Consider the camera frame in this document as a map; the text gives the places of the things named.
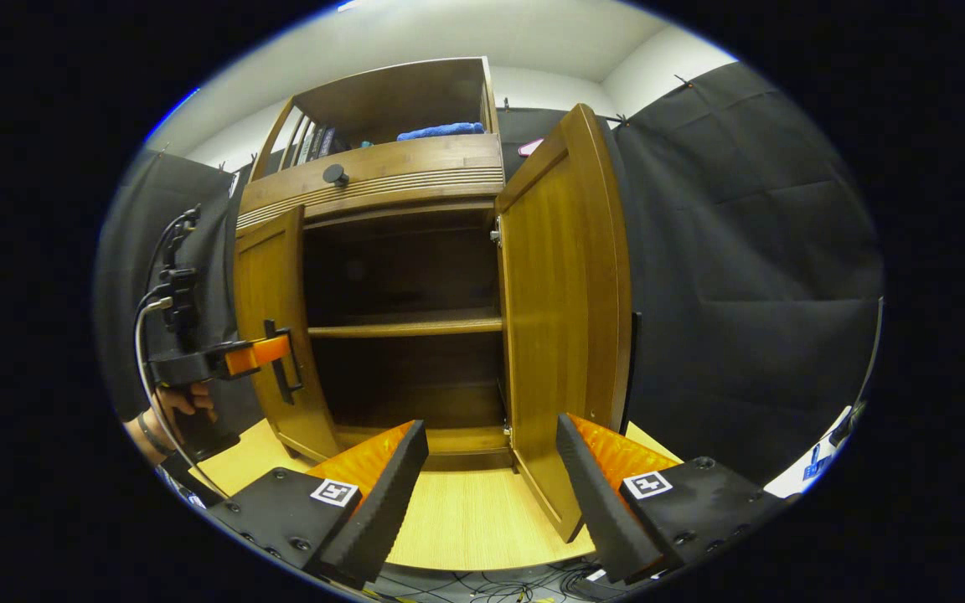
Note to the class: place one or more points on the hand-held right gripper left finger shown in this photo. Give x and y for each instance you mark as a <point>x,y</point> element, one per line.
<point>390,502</point>

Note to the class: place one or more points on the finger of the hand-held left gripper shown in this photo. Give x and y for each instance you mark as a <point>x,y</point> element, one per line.
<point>256,354</point>

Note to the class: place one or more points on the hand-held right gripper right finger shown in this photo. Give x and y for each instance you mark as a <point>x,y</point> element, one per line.
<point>600,502</point>

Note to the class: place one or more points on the wooden shoe cabinet door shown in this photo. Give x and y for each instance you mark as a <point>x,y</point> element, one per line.
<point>269,276</point>
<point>558,293</point>

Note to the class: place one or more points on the wooden double-door shoe cabinet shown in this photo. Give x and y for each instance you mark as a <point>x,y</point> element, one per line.
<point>399,96</point>

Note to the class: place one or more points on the wooden cabinet inner shelf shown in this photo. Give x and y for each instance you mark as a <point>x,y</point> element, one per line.
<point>407,325</point>

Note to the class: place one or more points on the black wristband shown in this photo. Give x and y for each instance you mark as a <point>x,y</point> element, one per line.
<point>147,431</point>

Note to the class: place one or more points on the person's patterned clothing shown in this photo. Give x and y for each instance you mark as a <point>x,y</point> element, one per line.
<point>189,498</point>

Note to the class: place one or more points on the white box blue print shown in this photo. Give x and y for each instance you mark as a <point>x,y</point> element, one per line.
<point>792,481</point>

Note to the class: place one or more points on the black round drawer knob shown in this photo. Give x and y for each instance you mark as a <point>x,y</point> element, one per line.
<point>334,174</point>

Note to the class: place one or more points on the grey book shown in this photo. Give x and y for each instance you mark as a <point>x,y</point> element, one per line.
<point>306,146</point>

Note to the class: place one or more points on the black book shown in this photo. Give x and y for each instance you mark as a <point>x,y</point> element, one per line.
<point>318,144</point>

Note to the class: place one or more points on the dark blue book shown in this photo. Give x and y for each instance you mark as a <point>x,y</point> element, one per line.
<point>329,142</point>

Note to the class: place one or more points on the black backdrop cloth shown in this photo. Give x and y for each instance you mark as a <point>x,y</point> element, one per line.
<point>742,251</point>

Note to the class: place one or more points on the blue folded towel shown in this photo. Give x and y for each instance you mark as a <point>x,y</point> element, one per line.
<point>441,131</point>

